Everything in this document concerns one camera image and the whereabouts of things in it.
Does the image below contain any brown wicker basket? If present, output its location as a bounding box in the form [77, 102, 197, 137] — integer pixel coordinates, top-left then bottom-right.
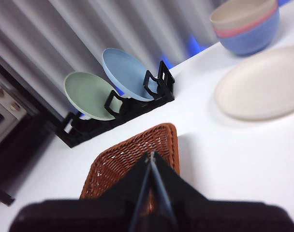
[79, 123, 180, 216]

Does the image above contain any pale green plate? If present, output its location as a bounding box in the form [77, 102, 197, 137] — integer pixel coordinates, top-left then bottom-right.
[64, 71, 123, 121]

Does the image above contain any cream flat plate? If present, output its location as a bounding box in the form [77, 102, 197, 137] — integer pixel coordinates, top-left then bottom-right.
[213, 45, 294, 121]

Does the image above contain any beige bowl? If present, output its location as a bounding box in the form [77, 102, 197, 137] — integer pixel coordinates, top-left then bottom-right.
[209, 0, 278, 31]

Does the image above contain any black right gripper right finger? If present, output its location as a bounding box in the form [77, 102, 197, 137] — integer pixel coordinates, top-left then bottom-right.
[150, 150, 294, 232]

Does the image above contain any black dish rack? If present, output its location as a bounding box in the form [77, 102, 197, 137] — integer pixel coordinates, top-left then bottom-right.
[55, 60, 176, 148]

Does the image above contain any black metal shelf frame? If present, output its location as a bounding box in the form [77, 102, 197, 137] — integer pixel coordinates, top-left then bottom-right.
[0, 57, 65, 206]

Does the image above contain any grey pleated curtain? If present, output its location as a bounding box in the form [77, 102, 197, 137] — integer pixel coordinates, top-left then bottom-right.
[0, 0, 235, 121]

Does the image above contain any light blue plate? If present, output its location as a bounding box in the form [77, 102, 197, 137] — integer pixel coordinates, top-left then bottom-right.
[102, 47, 160, 102]

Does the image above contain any white toaster oven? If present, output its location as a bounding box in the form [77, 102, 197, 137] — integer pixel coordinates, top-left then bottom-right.
[0, 65, 29, 150]

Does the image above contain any pink bowl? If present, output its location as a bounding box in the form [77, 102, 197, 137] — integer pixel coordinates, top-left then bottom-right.
[214, 3, 279, 39]

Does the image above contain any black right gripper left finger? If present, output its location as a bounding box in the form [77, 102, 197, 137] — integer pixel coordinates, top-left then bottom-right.
[9, 151, 151, 232]

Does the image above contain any blue bowl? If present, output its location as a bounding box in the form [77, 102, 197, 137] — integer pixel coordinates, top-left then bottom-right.
[218, 8, 280, 57]

